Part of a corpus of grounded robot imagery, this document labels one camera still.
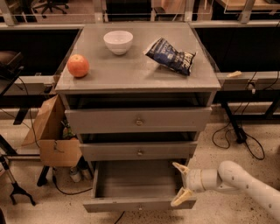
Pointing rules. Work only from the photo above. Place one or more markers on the black office chair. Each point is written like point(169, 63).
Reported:
point(49, 5)

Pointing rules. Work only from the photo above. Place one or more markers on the blue chip bag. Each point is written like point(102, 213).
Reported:
point(166, 55)

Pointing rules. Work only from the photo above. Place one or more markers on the grey top drawer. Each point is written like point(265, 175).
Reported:
point(137, 120)

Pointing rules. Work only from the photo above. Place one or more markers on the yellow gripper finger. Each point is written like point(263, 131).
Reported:
point(182, 168)
point(183, 195)

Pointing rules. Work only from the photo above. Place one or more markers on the silver can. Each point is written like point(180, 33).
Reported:
point(75, 174)

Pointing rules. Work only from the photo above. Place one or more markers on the small yellow foam piece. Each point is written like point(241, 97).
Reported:
point(234, 74)

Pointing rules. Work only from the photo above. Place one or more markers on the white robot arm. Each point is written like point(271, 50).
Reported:
point(229, 177)

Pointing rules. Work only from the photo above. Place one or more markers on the white ceramic bowl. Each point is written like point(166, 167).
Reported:
point(118, 42)

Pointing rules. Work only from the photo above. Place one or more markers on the grey middle drawer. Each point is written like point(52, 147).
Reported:
point(137, 151)

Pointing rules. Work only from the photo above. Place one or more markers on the grey bottom drawer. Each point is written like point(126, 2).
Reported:
point(134, 185)

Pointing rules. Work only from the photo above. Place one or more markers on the grey drawer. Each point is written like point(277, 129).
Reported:
point(137, 151)
point(134, 185)
point(137, 120)

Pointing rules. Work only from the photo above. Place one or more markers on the green bottle in box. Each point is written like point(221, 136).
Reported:
point(67, 132)

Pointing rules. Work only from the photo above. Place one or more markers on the open cardboard box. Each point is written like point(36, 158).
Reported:
point(47, 133)

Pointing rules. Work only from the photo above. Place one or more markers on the black tripod stand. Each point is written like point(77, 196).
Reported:
point(17, 190)

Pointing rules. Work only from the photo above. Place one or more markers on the grey drawer cabinet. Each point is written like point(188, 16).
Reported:
point(134, 81)

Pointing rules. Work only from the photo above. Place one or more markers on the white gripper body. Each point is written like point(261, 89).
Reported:
point(193, 179)

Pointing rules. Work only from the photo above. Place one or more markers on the orange red apple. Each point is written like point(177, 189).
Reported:
point(77, 66)

